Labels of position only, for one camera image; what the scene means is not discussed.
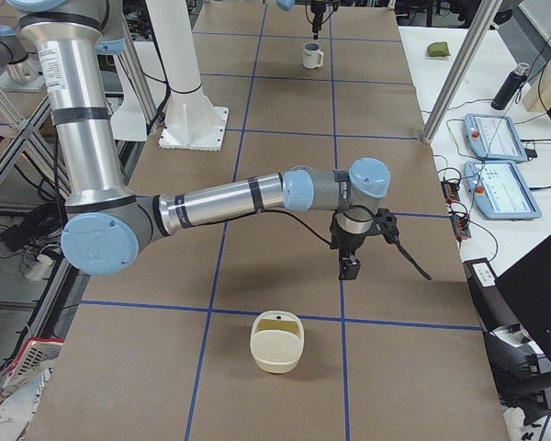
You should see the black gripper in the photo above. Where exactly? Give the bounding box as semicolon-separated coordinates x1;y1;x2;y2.
309;0;340;39
330;215;372;280

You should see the white mug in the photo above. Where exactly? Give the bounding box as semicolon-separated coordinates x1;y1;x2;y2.
302;41;324;70

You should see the cream plastic basket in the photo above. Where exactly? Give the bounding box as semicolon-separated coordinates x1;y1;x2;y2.
250;311;305;374

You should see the orange terminal board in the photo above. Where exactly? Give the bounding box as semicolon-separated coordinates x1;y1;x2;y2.
440;179;471;243

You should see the green cloth pouch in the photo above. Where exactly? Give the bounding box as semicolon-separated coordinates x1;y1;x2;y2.
426;41;451;58

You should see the near teach pendant tablet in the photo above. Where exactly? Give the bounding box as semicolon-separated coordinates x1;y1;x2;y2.
463;160;542;221

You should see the teach pendant tablet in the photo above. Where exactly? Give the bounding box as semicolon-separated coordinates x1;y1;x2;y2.
463;160;542;221
464;113;528;163

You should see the black equipment box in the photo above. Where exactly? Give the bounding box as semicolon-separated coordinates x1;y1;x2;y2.
463;234;551;424

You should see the far teach pendant tablet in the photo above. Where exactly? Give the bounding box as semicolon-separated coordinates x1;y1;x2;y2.
464;113;528;163

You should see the black water bottle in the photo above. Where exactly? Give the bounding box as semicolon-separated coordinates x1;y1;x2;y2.
490;62;531;110

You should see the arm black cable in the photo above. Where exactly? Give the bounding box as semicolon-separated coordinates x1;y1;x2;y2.
275;209;433;281

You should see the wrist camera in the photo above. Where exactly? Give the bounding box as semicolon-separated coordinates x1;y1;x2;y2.
376;208;399;245

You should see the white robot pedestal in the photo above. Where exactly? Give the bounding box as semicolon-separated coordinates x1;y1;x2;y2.
146;0;229;151

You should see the aluminium frame post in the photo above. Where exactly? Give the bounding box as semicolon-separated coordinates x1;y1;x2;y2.
420;0;503;144

